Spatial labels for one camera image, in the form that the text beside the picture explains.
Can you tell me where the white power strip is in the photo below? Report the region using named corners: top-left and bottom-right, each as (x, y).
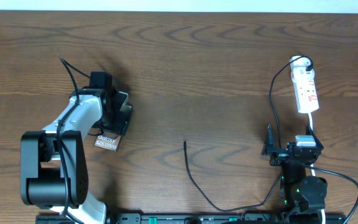
top-left (290, 55), bottom-right (319, 114)

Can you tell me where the bronze Galaxy smartphone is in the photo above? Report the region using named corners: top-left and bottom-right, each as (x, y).
top-left (94, 133), bottom-right (122, 152)

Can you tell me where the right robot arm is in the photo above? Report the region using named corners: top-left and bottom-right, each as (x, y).
top-left (261, 126), bottom-right (328, 223)

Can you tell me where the white power strip cord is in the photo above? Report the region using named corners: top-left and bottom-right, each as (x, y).
top-left (308, 112), bottom-right (327, 224)

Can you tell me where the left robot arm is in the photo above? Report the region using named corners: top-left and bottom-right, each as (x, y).
top-left (20, 72), bottom-right (133, 224)

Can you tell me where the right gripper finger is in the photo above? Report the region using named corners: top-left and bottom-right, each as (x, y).
top-left (263, 125), bottom-right (275, 150)
top-left (306, 126), bottom-right (321, 146)

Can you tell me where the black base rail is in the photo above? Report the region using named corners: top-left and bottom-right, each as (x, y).
top-left (35, 212), bottom-right (347, 224)

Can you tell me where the black charger cable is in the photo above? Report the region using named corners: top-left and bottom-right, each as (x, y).
top-left (183, 55), bottom-right (314, 213)

